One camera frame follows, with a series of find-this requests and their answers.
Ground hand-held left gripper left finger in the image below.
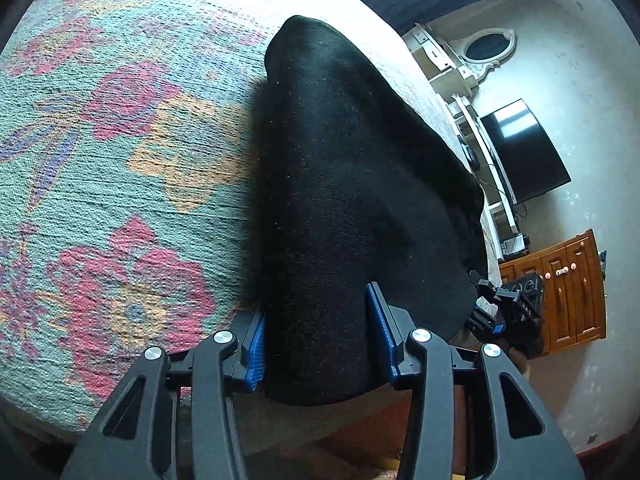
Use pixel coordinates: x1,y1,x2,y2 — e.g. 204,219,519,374
60,310,266,480

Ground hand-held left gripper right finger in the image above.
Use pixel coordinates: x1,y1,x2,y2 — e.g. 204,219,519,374
364,282,587,480

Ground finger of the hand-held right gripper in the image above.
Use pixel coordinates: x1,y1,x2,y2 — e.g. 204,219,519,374
467,268,503,307
464,309,507,337

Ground black studded pants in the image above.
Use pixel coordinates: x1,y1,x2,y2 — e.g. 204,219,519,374
239,15,489,407

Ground person's right hand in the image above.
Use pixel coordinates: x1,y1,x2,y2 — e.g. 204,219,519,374
507,349,534,378

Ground brown wooden cabinet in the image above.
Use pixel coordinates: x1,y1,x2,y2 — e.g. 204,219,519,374
498,229,609,354

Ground white television stand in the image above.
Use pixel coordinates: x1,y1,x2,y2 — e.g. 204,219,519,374
446,93,527,262

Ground black flat television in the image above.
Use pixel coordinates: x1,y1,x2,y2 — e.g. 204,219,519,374
478,98,573,206

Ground floral woven bedspread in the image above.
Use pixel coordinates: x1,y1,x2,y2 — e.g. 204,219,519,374
0,0,504,437

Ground white vanity table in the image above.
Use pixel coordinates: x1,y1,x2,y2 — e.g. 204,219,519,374
402,22,482,99

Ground white oval vanity mirror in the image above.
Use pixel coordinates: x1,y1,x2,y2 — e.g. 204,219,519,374
452,27,517,81

